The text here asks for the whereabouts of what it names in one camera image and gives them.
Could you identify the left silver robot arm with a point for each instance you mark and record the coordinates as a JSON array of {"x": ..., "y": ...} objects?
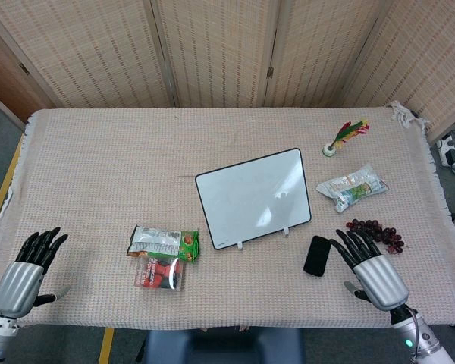
[{"x": 0, "y": 335}]

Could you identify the black eraser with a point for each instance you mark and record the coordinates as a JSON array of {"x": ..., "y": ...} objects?
[{"x": 317, "y": 256}]

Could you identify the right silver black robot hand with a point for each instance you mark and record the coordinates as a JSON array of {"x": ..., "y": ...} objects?
[{"x": 379, "y": 276}]

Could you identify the bunch of dark grapes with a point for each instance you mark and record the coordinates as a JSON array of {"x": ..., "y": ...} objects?
[{"x": 379, "y": 231}]

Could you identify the beige woven tablecloth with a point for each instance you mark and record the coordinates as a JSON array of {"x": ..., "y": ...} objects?
[{"x": 136, "y": 170}]

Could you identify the colourful feather shuttlecock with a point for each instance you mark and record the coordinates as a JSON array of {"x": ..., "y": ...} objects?
[{"x": 343, "y": 136}]

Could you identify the clear snack bag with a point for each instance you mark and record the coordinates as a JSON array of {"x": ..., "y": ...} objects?
[{"x": 350, "y": 187}]

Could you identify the red clear snack packet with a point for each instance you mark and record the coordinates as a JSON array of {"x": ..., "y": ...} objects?
[{"x": 160, "y": 273}]

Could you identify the white power strip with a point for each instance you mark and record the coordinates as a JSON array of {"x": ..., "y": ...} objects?
[{"x": 448, "y": 151}]

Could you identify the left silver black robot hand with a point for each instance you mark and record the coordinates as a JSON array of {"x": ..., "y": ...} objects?
[{"x": 17, "y": 278}]

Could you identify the white board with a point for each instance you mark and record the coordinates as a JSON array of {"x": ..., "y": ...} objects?
[{"x": 253, "y": 197}]

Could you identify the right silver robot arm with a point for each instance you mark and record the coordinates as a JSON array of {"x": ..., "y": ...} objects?
[{"x": 417, "y": 335}]

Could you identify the green white snack bag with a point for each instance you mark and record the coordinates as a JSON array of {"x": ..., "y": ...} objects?
[{"x": 163, "y": 242}]

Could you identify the woven folding screen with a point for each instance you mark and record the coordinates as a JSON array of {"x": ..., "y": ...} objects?
[{"x": 220, "y": 49}]

